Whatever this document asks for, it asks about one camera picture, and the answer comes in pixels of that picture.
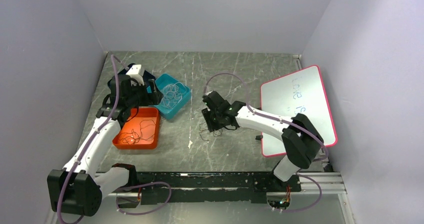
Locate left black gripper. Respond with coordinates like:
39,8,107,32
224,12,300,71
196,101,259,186
125,79,164,109

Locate brown and white cables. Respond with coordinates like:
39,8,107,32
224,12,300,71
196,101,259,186
198,121,224,142

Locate white cable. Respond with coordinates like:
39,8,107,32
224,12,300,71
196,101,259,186
160,81,185,110

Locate brown thin cable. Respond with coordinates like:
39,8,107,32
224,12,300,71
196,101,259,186
117,119,158,146

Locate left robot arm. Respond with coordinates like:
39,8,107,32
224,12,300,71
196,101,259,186
47,74,163,217

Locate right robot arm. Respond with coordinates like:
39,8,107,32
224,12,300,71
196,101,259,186
201,91,325,191

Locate navy blue tray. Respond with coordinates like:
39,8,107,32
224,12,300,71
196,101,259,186
118,63,157,86

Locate teal tray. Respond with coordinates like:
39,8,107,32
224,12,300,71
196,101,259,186
149,73,192,120

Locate orange tray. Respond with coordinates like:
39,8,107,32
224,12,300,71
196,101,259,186
112,107,161,150

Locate pink framed whiteboard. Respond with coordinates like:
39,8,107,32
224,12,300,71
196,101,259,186
260,65,338,147

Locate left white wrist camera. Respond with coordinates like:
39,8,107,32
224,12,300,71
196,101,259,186
125,64,145,86

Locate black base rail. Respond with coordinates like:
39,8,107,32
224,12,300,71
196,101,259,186
111,171,301,205

